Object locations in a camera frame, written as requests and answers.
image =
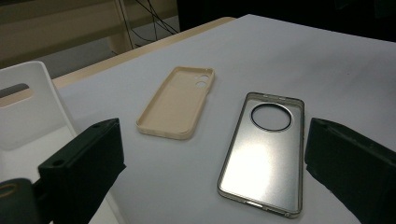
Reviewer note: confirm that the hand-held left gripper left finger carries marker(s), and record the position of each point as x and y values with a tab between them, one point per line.
84	168

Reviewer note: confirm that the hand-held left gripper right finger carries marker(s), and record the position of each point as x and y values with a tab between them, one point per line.
355	174

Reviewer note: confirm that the white plastic storage bin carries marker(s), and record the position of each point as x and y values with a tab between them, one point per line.
31	124

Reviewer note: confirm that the beige phone case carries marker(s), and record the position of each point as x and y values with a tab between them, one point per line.
174	105

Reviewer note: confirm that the beige wooden bench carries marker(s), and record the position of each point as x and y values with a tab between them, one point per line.
62	37

